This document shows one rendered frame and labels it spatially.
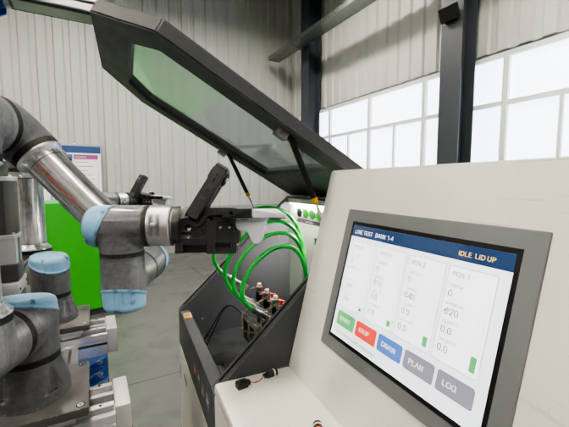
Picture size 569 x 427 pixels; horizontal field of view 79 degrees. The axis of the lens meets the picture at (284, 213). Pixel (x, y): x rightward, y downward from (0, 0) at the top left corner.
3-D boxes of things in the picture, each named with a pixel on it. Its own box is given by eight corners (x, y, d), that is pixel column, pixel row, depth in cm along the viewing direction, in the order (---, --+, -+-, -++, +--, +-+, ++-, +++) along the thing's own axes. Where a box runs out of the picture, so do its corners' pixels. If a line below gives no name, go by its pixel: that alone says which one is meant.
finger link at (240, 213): (263, 219, 60) (225, 220, 64) (263, 209, 60) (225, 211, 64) (246, 219, 56) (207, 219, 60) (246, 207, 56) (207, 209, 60)
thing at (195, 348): (180, 346, 153) (179, 311, 152) (190, 343, 155) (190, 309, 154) (212, 440, 97) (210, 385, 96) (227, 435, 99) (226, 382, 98)
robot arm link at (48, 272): (38, 299, 111) (35, 258, 110) (22, 291, 119) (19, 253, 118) (78, 290, 121) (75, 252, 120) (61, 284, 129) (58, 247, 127)
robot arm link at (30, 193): (24, 291, 118) (13, 130, 113) (8, 285, 127) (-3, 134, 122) (62, 283, 128) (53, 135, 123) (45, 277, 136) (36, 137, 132)
